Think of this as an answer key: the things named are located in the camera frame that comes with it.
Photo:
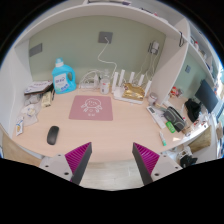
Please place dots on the yellow snack packet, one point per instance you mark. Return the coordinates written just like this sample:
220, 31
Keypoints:
46, 99

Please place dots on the white wall adapter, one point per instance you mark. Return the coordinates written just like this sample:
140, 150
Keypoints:
154, 47

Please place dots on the blue detergent bottle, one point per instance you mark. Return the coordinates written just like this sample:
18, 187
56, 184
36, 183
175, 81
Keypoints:
63, 77

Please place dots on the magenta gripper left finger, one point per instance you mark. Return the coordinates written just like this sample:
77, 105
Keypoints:
78, 160

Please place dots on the grey wall socket plate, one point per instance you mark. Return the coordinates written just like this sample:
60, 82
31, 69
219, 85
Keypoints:
105, 37

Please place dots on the black computer mouse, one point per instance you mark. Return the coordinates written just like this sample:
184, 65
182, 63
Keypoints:
52, 135

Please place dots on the green small bottle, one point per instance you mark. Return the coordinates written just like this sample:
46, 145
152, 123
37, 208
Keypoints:
170, 127

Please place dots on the white power strip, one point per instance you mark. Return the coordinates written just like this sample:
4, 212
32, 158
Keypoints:
89, 81

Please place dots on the white remote control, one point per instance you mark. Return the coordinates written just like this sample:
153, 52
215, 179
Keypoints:
156, 117

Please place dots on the black pencil case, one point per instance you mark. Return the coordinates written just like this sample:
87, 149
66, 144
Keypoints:
175, 118

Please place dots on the black bag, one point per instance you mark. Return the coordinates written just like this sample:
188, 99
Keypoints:
193, 109

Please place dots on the green white marker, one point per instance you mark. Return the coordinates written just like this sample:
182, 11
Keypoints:
162, 138

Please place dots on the gold foil bag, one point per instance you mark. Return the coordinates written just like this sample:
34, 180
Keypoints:
133, 92

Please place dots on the grey wall plate left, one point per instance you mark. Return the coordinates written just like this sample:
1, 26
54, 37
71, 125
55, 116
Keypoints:
35, 50

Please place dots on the plastic snack wrapper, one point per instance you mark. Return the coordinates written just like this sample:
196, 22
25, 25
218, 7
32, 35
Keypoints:
19, 125

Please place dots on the white wifi router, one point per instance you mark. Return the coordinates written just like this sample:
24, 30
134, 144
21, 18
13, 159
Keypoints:
118, 89

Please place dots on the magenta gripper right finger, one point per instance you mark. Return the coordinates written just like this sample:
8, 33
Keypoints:
146, 160

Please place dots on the pink mouse pad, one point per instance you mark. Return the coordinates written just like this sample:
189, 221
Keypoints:
97, 108

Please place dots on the white overhead shelf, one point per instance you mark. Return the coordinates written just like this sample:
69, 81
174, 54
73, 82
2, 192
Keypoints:
65, 11

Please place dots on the small round tin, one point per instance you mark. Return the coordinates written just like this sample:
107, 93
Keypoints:
152, 98

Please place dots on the white cup red label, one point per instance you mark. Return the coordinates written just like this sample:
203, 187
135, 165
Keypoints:
104, 86

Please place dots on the black monitor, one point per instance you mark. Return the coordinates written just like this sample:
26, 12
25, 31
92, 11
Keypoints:
206, 96

